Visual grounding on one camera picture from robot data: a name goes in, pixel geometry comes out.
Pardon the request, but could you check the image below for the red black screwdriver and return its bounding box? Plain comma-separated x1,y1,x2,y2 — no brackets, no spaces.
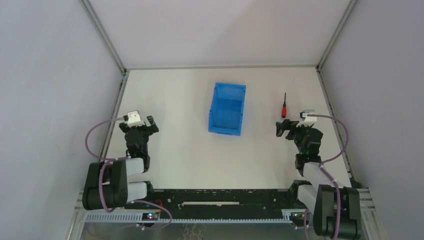
281,93,287,119

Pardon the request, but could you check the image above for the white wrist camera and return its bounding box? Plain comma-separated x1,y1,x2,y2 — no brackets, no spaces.
296,109,318,128
123,110,145,128

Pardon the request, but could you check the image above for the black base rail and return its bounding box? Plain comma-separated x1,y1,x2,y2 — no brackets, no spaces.
125,189,305,219

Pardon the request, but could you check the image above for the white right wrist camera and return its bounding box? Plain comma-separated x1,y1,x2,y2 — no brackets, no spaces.
296,109,318,128

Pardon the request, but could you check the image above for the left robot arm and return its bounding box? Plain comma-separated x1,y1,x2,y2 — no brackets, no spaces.
82,111,159,213

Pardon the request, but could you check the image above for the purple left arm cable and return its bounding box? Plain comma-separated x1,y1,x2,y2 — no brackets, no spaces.
85,117,173,231

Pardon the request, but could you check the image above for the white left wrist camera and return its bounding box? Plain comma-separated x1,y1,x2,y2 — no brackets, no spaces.
123,110,145,128

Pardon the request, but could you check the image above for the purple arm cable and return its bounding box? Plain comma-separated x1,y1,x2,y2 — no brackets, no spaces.
301,114,350,240
85,117,173,231

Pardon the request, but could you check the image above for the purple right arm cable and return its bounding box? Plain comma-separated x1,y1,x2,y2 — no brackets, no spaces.
301,114,350,240

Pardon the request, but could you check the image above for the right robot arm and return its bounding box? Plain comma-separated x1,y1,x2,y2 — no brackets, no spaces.
275,119,362,240

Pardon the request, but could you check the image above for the grey slotted cable duct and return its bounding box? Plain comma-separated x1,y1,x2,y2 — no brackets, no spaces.
85,212,293,224

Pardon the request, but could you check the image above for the blue plastic bin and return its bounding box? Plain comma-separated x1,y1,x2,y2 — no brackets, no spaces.
208,82,246,136

